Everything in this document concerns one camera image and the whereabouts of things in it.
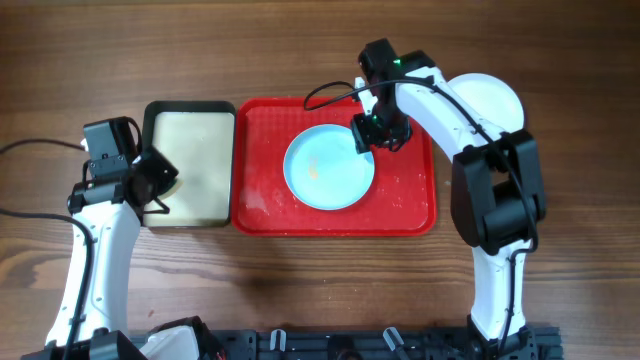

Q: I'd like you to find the light blue plate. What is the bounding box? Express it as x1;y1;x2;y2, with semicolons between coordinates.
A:
283;124;375;211

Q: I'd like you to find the white plate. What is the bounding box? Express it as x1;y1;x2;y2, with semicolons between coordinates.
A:
448;73;525;132

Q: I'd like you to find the green scrubbing sponge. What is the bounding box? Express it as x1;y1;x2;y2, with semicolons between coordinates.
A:
163;179;183;197

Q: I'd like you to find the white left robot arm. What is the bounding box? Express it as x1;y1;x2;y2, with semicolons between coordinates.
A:
31;147;217;359

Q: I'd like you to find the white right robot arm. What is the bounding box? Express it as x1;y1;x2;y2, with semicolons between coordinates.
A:
353;66;546;352

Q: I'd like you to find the black tray with soapy water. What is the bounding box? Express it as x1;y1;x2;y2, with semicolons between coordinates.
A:
143;100;236;228

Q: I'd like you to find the red plastic tray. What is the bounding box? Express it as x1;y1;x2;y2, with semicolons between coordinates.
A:
231;97;437;236

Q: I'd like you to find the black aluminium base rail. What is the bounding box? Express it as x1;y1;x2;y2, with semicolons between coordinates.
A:
212;323;564;360

